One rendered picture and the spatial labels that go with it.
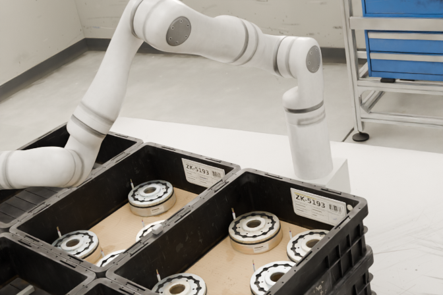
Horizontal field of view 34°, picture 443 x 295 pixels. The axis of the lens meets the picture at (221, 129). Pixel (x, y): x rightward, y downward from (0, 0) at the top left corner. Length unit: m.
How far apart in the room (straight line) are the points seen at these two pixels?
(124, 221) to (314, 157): 0.45
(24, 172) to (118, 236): 0.33
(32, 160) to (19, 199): 0.55
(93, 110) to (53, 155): 0.10
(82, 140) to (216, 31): 0.31
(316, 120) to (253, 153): 0.45
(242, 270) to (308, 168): 0.38
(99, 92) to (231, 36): 0.27
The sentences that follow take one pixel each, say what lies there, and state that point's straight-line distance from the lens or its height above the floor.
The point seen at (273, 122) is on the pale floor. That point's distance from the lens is 3.79.
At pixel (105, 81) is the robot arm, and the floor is 1.22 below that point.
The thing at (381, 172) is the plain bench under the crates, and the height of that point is 0.70.
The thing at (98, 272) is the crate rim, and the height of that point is 0.93.
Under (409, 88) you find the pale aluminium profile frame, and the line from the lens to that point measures 3.30.
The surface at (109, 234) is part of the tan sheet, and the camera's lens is 1.59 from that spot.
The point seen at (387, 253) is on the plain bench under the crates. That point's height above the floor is 0.70.
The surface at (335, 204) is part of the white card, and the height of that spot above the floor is 0.91.
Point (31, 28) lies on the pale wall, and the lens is 5.18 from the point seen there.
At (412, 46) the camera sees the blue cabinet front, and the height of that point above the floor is 0.48.
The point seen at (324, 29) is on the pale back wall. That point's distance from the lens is 4.37.
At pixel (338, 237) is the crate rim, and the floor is 0.92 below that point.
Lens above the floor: 1.66
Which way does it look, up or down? 26 degrees down
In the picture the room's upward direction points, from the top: 11 degrees counter-clockwise
